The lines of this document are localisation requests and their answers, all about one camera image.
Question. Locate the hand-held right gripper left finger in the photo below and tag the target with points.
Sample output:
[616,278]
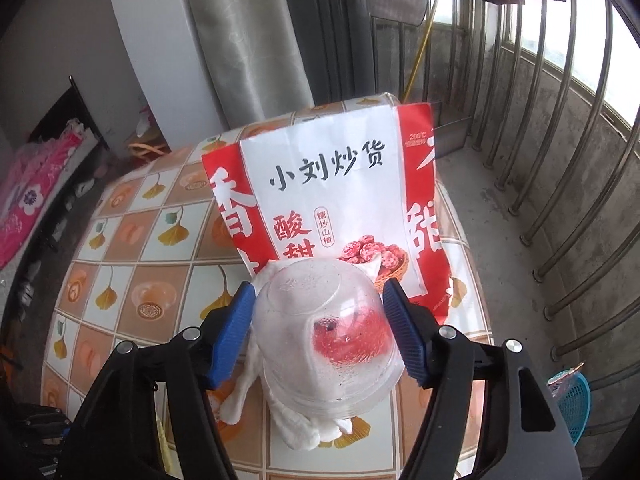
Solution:
[232,335]

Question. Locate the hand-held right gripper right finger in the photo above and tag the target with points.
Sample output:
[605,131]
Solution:
[405,330]

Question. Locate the clear plastic cup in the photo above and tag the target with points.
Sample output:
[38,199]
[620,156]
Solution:
[300,335]

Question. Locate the white plastic bag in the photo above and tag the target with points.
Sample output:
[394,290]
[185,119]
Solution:
[300,432]

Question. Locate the clear packet with pink print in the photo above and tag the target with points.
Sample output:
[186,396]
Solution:
[564,380]

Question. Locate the blue plastic basket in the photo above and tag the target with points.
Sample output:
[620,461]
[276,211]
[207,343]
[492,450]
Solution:
[575,410]

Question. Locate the tile pattern tablecloth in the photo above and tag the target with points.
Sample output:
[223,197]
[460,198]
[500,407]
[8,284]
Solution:
[150,260]

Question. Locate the red and white snack bag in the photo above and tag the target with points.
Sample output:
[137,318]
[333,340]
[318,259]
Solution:
[325,200]

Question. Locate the pink floral blanket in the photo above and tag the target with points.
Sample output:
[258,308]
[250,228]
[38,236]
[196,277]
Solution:
[30,195]

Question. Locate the yellow pole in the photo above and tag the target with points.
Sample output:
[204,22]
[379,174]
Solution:
[422,45]

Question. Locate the metal balcony railing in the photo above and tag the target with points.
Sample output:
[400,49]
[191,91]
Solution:
[565,80]

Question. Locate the grey curtain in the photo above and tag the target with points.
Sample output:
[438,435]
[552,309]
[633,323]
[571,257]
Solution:
[240,35]

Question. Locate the black folded rack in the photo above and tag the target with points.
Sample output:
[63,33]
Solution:
[340,35]

